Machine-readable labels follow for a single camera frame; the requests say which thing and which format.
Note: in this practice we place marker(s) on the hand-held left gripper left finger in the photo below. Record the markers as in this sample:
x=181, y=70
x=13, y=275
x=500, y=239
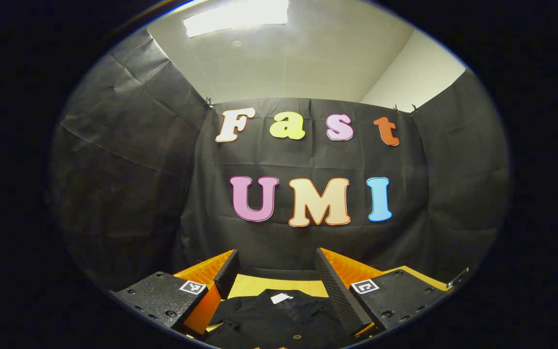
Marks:
x=228, y=274

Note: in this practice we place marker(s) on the black shirt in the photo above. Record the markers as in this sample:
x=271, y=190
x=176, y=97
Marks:
x=269, y=325

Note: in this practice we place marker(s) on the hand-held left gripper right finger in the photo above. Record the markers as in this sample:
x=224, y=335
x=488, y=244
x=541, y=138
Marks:
x=336, y=291

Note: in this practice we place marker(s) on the ceiling light panel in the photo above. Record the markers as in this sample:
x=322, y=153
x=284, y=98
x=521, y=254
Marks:
x=235, y=17

